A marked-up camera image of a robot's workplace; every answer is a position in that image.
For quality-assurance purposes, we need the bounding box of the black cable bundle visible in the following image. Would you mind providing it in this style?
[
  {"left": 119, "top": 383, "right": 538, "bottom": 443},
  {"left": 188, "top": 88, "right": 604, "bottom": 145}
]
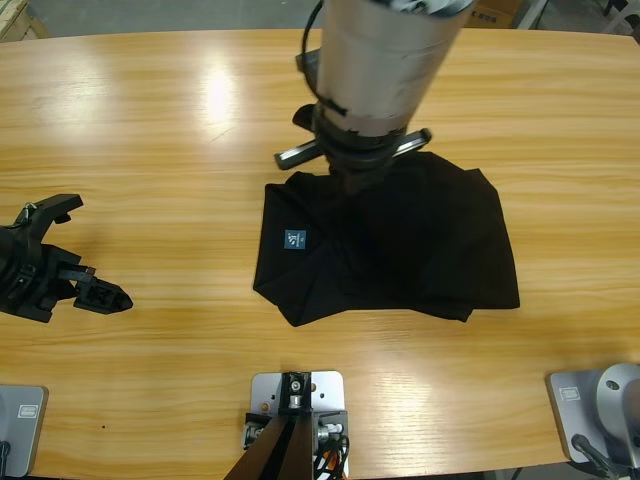
[{"left": 312, "top": 433, "right": 351, "bottom": 479}]

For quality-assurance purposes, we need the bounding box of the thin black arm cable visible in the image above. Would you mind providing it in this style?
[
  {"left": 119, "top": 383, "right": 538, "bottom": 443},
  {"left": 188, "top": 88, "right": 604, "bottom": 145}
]
[{"left": 298, "top": 0, "right": 329, "bottom": 104}]

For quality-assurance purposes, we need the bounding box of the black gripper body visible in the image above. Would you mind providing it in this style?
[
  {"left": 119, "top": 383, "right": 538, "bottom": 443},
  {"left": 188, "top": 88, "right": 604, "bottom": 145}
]
[
  {"left": 0, "top": 223, "right": 97, "bottom": 324},
  {"left": 273, "top": 122, "right": 434, "bottom": 177}
]

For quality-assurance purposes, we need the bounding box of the brown cardboard box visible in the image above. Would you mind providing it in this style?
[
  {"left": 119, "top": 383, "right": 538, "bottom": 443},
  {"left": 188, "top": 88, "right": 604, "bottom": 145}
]
[{"left": 467, "top": 0, "right": 516, "bottom": 29}]

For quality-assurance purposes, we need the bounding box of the white furniture leg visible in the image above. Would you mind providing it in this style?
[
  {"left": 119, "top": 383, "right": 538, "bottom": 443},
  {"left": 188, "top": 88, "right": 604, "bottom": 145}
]
[{"left": 514, "top": 0, "right": 551, "bottom": 30}]

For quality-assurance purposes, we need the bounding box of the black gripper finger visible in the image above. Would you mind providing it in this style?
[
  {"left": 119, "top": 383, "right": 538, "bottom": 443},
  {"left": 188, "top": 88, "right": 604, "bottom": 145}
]
[
  {"left": 328, "top": 166, "right": 352, "bottom": 195},
  {"left": 349, "top": 168, "right": 382, "bottom": 197},
  {"left": 72, "top": 279, "right": 135, "bottom": 316}
]

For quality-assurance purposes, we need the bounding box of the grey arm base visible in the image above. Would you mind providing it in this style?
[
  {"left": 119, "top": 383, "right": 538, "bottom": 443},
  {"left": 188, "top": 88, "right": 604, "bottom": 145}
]
[
  {"left": 544, "top": 362, "right": 640, "bottom": 469},
  {"left": 0, "top": 383, "right": 50, "bottom": 479}
]

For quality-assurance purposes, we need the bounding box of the white mount block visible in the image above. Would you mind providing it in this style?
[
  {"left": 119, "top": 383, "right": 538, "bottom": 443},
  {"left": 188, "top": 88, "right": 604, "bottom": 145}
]
[{"left": 249, "top": 369, "right": 349, "bottom": 480}]

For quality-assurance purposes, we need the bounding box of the orange cable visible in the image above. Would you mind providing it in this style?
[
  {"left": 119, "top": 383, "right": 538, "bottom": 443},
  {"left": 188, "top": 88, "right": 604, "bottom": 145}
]
[{"left": 319, "top": 447, "right": 349, "bottom": 480}]

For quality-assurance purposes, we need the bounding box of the black polo shirt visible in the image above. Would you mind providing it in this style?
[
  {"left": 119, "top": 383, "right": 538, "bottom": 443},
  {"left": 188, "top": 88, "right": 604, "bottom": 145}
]
[{"left": 252, "top": 152, "right": 521, "bottom": 329}]

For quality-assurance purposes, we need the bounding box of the wooden crate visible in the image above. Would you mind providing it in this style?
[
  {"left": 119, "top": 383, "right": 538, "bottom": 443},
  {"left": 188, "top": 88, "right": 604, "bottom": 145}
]
[{"left": 0, "top": 0, "right": 51, "bottom": 44}]

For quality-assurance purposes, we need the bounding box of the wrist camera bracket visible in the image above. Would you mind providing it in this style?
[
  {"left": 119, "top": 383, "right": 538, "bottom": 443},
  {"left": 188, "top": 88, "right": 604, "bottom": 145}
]
[
  {"left": 13, "top": 193, "right": 85, "bottom": 229},
  {"left": 292, "top": 48, "right": 326, "bottom": 132}
]

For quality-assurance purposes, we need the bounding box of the dark camera post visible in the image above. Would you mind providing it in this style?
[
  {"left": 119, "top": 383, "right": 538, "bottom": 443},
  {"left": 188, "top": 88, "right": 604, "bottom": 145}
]
[{"left": 222, "top": 369, "right": 315, "bottom": 480}]

